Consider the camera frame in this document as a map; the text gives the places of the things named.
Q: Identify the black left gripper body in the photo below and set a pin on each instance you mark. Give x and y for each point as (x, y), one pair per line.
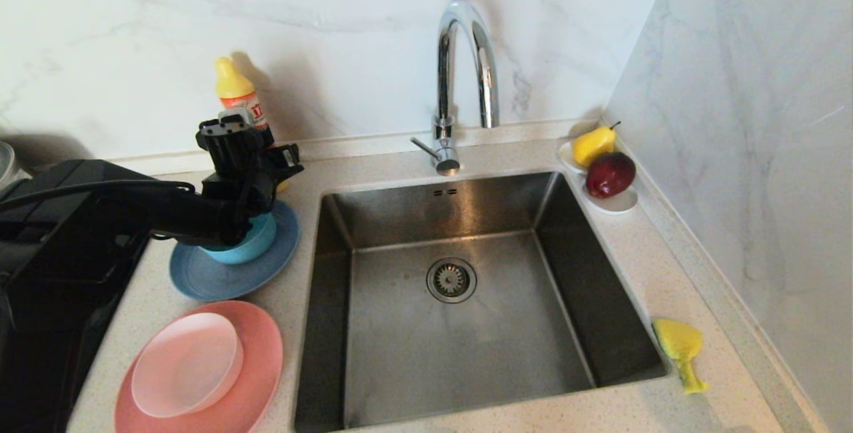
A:
(236, 166)

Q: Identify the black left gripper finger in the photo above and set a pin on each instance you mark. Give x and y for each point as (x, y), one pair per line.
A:
(290, 161)

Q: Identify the orange dish soap bottle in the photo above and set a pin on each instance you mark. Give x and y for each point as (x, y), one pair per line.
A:
(233, 86)

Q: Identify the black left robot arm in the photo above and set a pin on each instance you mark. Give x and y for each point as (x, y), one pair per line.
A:
(80, 233)

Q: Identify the metal sink drain strainer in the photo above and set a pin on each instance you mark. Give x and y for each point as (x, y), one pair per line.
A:
(452, 281)

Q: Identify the stainless steel sink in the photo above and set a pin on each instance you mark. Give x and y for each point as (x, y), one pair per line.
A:
(466, 353)

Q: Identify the yellow sponge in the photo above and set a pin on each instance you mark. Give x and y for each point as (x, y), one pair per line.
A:
(678, 341)

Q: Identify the teal bowl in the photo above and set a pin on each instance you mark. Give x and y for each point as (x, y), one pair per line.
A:
(256, 246)

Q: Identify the blue plate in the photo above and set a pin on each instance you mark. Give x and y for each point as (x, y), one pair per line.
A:
(220, 283)

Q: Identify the chrome gooseneck faucet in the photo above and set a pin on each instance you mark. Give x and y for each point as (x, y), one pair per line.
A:
(445, 145)

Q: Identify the large salmon pink plate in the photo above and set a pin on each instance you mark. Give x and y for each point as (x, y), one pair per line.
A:
(263, 353)

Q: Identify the small light pink plate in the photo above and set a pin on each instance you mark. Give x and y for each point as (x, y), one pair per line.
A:
(186, 366)

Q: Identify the stainless steel pot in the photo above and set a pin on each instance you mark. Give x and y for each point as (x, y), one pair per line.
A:
(5, 160)

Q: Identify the yellow pear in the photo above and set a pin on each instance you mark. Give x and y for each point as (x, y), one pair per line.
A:
(591, 145)

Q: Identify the dark red apple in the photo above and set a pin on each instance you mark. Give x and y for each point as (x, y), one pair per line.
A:
(609, 175)

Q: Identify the white fruit dish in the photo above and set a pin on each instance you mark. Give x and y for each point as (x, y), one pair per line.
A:
(618, 204)

